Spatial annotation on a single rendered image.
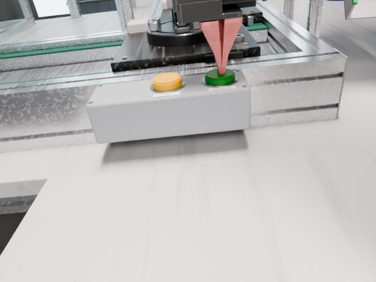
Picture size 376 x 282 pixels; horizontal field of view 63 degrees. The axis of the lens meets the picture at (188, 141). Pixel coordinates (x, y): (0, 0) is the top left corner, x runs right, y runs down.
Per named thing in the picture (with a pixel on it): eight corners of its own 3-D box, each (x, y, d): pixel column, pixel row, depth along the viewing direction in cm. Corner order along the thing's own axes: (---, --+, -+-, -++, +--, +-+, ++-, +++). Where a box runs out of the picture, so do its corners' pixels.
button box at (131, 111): (250, 129, 41) (251, 86, 38) (96, 145, 42) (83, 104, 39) (242, 106, 47) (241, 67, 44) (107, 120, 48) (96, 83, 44)
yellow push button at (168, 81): (183, 95, 40) (181, 81, 39) (153, 99, 40) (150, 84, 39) (183, 84, 43) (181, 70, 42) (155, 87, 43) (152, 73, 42)
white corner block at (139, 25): (150, 41, 66) (147, 21, 64) (129, 43, 67) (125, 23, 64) (152, 35, 70) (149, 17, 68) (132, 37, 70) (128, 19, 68)
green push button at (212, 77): (237, 91, 40) (236, 76, 39) (206, 94, 40) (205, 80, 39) (233, 80, 43) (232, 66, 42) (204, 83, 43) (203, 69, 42)
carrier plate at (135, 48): (260, 59, 49) (261, 45, 48) (112, 75, 50) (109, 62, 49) (237, 26, 69) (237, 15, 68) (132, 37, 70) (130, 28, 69)
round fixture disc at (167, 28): (225, 41, 52) (224, 29, 51) (144, 50, 53) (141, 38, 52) (217, 23, 64) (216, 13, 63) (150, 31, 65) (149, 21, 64)
